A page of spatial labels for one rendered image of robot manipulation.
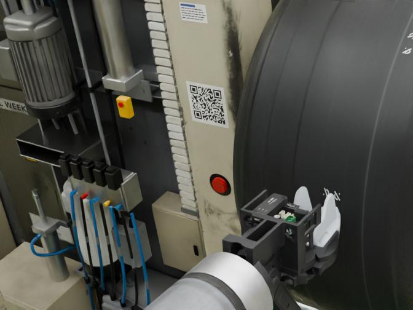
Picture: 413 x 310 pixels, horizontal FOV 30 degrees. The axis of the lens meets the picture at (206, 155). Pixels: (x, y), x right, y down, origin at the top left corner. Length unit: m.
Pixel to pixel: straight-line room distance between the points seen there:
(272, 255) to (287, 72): 0.27
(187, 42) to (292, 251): 0.52
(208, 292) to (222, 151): 0.61
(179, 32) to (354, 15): 0.35
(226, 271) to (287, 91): 0.31
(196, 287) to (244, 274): 0.05
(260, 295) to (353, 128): 0.27
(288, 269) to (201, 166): 0.55
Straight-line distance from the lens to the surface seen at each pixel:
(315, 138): 0.95
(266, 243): 0.78
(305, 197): 0.91
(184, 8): 1.21
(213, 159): 1.32
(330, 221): 0.90
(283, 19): 1.03
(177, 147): 1.38
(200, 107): 1.28
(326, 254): 0.86
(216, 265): 0.75
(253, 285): 0.75
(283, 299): 0.85
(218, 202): 1.37
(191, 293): 0.72
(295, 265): 0.82
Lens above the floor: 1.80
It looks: 31 degrees down
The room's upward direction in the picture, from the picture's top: 9 degrees counter-clockwise
